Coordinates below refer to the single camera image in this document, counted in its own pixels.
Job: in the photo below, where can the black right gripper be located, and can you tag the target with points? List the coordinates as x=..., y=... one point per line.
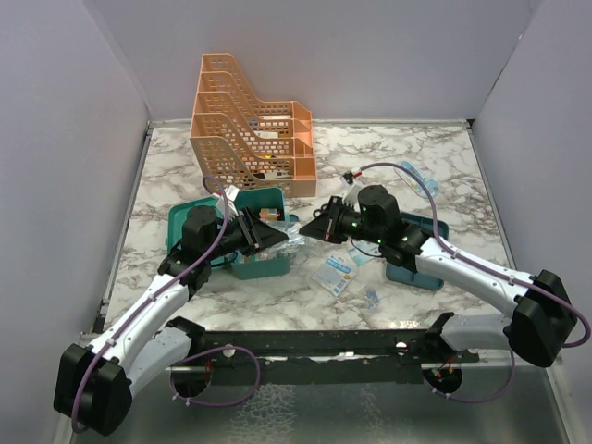
x=326, y=227

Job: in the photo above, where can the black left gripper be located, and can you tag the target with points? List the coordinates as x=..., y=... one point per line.
x=257, y=234

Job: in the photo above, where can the amber medicine bottle orange cap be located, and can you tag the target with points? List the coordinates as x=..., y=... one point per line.
x=269, y=215

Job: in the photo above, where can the teal plastic medicine box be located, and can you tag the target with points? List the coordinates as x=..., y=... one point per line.
x=263, y=265

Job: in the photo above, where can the clear bag of wipes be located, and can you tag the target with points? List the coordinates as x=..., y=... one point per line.
x=294, y=241

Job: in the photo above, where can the small clear blue packet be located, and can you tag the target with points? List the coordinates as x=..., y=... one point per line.
x=371, y=298

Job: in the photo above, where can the black handled scissors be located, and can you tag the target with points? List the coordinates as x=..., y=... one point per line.
x=320, y=212

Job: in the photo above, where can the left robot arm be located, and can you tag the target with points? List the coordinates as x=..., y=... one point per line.
x=96, y=383

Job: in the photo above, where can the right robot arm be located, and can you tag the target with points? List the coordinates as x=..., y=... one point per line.
x=533, y=318

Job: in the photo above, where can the blue white dressing packet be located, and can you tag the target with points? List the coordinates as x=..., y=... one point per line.
x=361, y=253

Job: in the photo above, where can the white blue wipes packet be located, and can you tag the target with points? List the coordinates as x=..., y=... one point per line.
x=335, y=273

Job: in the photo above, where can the peach plastic file organizer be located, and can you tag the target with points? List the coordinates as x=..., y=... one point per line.
x=245, y=141

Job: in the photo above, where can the blue toothbrush blister pack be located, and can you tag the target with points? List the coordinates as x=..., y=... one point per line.
x=418, y=181

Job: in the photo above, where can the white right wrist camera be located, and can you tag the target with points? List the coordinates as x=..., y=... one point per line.
x=351, y=179

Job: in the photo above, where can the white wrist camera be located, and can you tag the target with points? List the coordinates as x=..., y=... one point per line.
x=351, y=179
x=231, y=193

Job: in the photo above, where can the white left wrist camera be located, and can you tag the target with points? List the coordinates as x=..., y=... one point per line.
x=231, y=193

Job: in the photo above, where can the black metal base rail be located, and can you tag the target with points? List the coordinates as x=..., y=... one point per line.
x=333, y=356

